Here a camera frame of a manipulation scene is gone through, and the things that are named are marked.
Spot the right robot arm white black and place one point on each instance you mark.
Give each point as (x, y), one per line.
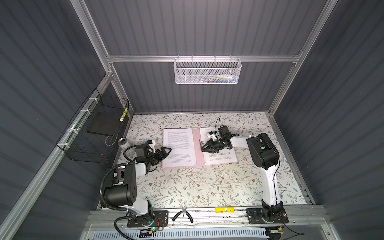
(264, 155)

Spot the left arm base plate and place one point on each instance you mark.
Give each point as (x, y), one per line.
(158, 219)

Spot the silver drink can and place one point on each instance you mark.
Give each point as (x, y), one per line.
(123, 143)

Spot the white perforated front rail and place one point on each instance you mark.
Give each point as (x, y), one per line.
(201, 234)

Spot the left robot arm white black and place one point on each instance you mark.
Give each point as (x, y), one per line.
(119, 191)

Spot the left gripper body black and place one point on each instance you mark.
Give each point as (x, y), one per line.
(152, 159)

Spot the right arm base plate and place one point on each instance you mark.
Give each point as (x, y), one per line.
(255, 216)

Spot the yellow marker in black basket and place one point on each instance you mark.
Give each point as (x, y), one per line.
(123, 114)

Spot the printed paper sheets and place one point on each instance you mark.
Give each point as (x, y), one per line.
(217, 154)

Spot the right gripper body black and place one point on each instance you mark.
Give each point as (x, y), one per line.
(219, 144)

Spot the tubes in white basket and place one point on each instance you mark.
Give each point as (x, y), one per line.
(232, 79)

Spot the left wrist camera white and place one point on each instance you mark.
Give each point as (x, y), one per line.
(152, 144)

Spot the printed paper sheet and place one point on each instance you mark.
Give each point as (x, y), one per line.
(181, 141)

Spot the yellow spirit level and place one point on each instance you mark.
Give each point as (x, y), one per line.
(225, 210)

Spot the black handled pliers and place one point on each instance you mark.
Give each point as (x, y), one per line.
(183, 213)

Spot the black wire basket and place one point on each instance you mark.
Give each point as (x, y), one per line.
(93, 136)

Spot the pink folder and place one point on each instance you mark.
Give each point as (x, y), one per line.
(199, 153)

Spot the white wire mesh basket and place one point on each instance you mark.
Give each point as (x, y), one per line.
(187, 70)

